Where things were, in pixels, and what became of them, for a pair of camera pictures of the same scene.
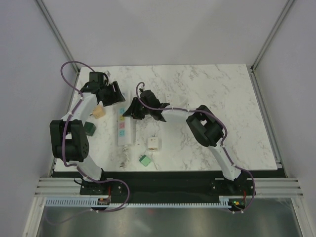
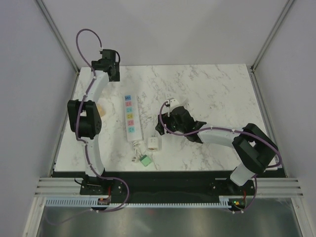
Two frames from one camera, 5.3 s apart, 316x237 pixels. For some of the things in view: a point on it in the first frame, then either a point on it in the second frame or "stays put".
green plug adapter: (144, 160) stays put
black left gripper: (117, 97) to (116, 78)
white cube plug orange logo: (153, 143) stays put
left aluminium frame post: (59, 35) stays put
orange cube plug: (98, 111) stays put
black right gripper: (134, 110) to (166, 118)
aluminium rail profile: (69, 187) stays put
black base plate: (166, 186) stays put
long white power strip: (124, 127) to (133, 118)
